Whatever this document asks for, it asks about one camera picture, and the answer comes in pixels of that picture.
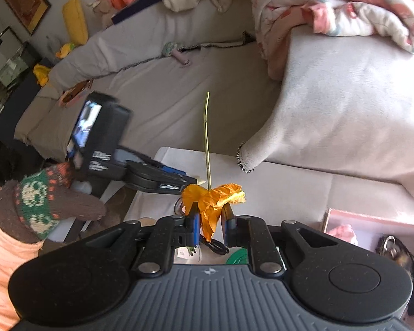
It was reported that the glass display cabinet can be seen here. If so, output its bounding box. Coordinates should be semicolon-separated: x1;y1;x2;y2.
0;26;38;87

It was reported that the dark flat board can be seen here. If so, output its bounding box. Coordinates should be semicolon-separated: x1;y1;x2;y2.
111;0;163;25

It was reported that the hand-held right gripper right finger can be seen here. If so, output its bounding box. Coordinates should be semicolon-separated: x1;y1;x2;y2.
222;206;332;278

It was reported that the pink soft cloth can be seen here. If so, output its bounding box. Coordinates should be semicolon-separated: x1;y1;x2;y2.
331;224;358;246

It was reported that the yellow pillow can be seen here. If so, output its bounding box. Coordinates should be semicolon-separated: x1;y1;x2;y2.
62;0;89;45

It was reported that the orange paper flower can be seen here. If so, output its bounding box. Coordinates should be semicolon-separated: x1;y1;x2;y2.
181;91;246;244

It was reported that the floral pink quilt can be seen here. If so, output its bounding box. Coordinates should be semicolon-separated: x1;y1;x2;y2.
250;0;414;80

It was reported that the brown framed picture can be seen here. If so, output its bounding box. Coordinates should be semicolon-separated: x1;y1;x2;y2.
0;0;51;35

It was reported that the green lid jar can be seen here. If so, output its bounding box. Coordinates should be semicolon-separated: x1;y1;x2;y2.
226;246;252;266

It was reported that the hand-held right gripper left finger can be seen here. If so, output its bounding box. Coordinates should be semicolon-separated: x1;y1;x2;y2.
86;202;202;279

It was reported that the dark furry keychain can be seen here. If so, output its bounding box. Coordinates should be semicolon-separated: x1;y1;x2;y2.
375;235;414;316

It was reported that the black cord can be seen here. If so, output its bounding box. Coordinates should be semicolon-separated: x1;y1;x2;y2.
203;239;230;256

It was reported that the small yellow toy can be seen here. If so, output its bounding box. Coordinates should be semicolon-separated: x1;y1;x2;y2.
55;43;75;59

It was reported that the pink cardboard box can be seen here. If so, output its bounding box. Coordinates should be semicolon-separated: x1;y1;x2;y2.
322;208;414;321

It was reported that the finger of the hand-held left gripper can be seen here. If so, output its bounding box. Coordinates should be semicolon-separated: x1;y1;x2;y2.
128;160;187;176
126;172;198;195

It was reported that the beige sofa cover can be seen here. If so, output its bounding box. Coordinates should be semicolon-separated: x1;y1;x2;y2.
237;27;414;202

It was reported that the beige plush toy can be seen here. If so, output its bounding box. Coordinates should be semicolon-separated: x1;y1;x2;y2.
90;0;116;28

